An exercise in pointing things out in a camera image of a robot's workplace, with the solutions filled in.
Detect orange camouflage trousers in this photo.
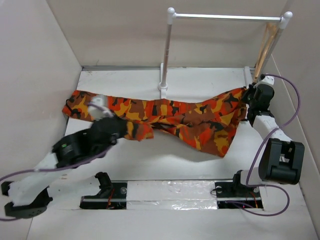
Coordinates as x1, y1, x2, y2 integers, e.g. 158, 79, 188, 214
62, 87, 247, 158

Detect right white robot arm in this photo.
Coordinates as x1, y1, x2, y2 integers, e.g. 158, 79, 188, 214
231, 83, 305, 197

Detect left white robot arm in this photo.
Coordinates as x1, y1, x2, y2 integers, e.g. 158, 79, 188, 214
0, 117, 128, 222

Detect wooden clothes hanger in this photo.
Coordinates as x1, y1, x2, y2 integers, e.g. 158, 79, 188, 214
253, 22, 278, 83

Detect white and silver clothes rack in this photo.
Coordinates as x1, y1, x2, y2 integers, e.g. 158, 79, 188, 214
158, 7, 293, 99

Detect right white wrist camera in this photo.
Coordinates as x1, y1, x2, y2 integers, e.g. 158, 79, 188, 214
257, 74, 275, 87

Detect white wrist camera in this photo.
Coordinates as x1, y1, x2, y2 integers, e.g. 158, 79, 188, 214
257, 74, 275, 87
87, 94, 114, 120

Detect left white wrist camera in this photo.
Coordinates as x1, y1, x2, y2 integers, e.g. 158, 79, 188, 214
87, 94, 114, 120

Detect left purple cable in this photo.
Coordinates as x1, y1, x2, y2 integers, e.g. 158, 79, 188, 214
0, 103, 116, 222

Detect black base rail with foil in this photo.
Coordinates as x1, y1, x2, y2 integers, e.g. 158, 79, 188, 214
79, 172, 263, 211

